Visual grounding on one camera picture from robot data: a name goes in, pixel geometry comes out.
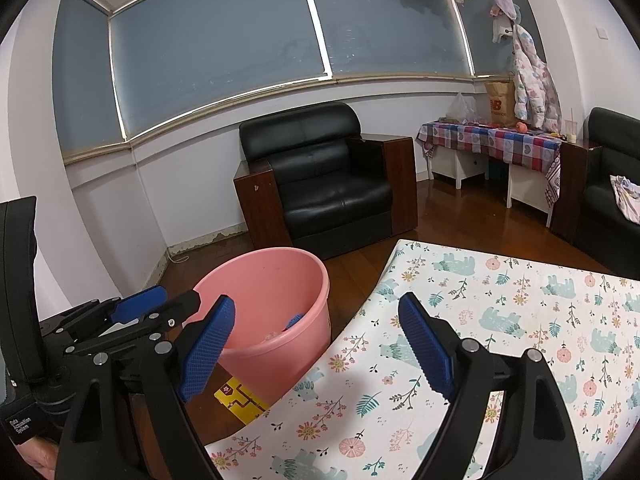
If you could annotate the clear plastic bag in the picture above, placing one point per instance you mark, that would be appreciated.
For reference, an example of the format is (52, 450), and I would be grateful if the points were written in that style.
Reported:
(461, 107)

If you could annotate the white hanging garment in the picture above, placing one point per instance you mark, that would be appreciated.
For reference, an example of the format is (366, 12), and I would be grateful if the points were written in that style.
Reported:
(501, 30)

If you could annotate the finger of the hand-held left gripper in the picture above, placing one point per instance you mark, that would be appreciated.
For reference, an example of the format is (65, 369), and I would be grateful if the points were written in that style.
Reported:
(170, 315)
(140, 302)

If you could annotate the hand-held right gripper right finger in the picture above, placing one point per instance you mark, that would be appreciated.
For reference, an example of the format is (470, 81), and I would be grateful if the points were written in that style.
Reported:
(425, 345)

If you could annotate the person's left hand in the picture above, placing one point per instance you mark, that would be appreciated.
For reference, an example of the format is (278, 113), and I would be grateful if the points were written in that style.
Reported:
(42, 460)

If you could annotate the white wall socket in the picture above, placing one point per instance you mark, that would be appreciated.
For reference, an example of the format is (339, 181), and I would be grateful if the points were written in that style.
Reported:
(603, 33)

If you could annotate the table with checkered cloth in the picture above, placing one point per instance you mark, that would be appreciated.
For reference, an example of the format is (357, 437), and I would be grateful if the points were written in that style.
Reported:
(490, 137)

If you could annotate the pale printed puffer jacket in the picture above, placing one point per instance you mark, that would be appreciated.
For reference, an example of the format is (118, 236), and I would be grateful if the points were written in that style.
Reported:
(535, 85)

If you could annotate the clear plastic cup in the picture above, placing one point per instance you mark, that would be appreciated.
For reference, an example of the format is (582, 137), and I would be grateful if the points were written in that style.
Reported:
(571, 132)

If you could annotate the large curved window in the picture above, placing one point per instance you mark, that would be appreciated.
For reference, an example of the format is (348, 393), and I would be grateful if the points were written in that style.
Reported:
(210, 50)

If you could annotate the brown paper bag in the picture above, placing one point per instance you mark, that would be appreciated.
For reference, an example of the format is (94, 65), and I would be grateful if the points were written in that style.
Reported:
(500, 105)

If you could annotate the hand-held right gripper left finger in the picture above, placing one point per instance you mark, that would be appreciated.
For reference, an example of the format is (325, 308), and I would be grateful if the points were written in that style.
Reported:
(210, 345)

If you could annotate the yellow printed floor mat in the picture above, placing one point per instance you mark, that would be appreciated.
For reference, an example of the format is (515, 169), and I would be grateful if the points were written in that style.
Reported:
(240, 400)

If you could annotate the pink plastic bucket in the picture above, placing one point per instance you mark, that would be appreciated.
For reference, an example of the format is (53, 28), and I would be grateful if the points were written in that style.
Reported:
(260, 280)

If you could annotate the blue foam net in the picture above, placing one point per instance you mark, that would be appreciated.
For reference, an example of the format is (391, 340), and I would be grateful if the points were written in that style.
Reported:
(295, 321)

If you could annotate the white desk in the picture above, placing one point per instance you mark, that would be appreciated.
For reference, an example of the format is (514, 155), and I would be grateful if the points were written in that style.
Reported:
(457, 162)

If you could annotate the white printed cloth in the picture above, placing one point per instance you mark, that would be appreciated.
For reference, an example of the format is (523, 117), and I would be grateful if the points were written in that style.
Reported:
(627, 197)

